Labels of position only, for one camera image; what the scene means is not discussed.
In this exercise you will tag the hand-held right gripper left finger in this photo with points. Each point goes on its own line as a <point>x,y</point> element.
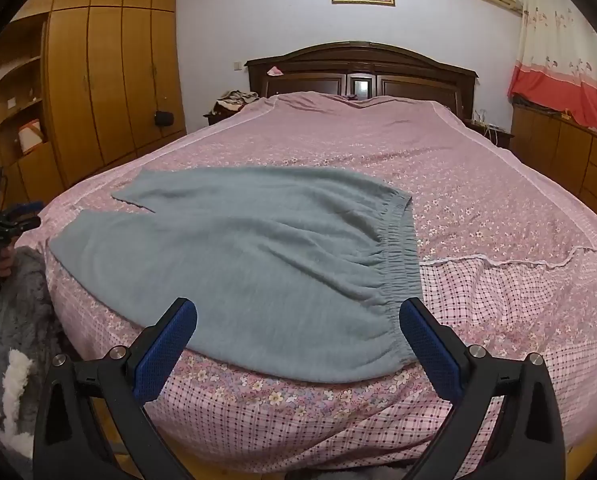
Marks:
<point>171,340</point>

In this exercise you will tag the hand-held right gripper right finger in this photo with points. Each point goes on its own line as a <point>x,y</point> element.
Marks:
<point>428,345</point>

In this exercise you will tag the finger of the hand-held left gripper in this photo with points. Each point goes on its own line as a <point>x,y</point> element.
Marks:
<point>23,206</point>
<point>18,227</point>

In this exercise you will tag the grey pants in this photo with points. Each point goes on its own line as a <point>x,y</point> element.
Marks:
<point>253,260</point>

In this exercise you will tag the white and red bag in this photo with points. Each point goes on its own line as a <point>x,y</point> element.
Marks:
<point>31,136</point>

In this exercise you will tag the pink checkered bedsheet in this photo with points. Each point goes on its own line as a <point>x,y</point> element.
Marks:
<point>503,310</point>

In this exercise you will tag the wooden wardrobe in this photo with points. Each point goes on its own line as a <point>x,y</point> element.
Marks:
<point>103,85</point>

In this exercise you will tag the small black pouch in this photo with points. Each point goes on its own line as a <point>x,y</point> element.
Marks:
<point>163,118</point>

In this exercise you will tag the dark wooden nightstand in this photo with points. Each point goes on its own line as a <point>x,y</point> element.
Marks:
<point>218,119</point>

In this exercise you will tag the pink floral bedspread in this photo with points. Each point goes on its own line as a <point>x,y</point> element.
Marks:
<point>328,140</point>

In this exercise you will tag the low wooden cabinet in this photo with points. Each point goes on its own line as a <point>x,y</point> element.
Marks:
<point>558,150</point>

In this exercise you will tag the pile of clothes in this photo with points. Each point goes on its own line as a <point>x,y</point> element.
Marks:
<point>234,97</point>

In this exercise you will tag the dark wooden headboard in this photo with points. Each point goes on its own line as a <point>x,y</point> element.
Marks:
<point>328,80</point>

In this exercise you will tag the small pink item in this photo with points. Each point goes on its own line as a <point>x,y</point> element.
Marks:
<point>275,71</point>

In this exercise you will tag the white and red curtain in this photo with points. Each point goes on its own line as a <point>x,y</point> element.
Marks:
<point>563,55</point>

